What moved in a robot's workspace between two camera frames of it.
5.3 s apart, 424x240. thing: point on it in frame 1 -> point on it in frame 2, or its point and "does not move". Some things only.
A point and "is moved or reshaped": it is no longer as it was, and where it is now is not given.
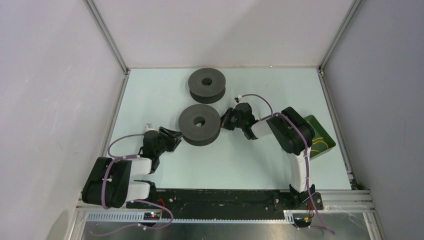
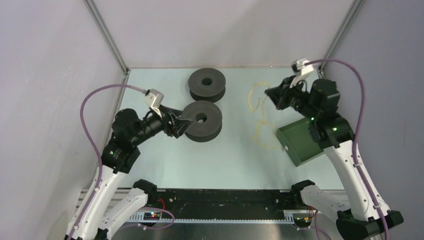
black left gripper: [172, 137] -> [178, 126]
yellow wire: [318, 141] is moved or reshaped
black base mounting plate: [224, 201] does not move
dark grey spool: [206, 85] does not move
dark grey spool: [200, 124] does not move
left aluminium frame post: [90, 6] does not move
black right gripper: [224, 119] -> [279, 94]
